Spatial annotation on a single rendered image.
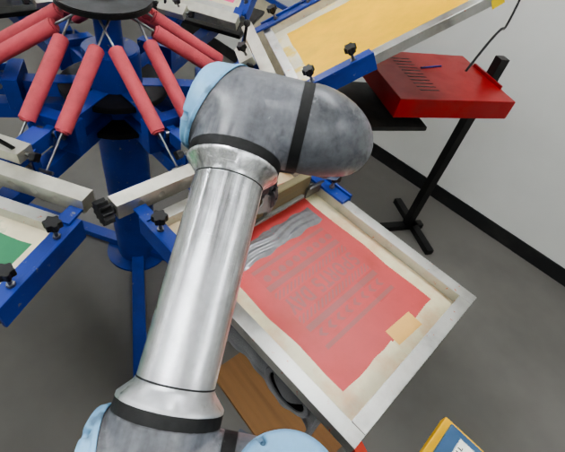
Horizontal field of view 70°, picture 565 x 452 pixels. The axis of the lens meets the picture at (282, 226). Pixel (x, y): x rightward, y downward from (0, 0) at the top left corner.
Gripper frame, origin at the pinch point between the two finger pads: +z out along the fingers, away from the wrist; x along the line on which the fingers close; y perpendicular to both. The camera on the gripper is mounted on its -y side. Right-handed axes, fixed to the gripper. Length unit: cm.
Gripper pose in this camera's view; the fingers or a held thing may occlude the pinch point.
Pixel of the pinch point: (261, 207)
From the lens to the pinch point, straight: 120.7
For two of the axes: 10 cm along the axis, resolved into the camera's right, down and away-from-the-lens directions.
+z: -1.7, 6.8, 7.2
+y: -7.0, 4.3, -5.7
